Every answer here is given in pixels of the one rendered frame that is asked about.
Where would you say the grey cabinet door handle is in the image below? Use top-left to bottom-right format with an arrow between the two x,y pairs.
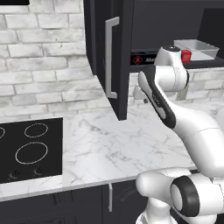
104,16 -> 121,100

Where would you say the black aluminum foil box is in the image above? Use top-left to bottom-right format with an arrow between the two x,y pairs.
129,51 -> 158,66

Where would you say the black hob knob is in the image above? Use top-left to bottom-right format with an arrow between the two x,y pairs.
32,164 -> 44,177
10,168 -> 21,180

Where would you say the clear tupperware with red clip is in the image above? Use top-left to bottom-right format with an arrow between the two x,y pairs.
173,38 -> 221,64

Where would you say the dark base cabinet door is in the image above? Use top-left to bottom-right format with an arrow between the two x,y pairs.
101,178 -> 151,224

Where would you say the black range hood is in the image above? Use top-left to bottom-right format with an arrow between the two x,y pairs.
0,0 -> 31,6

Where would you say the black hob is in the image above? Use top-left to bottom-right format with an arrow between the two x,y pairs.
0,116 -> 64,185

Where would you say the dark base cabinet front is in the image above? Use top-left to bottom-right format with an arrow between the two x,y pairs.
0,185 -> 104,224

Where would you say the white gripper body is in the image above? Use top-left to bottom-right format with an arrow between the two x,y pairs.
133,83 -> 189,102

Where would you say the grey base cabinet handle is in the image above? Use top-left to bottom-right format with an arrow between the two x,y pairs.
108,182 -> 114,213

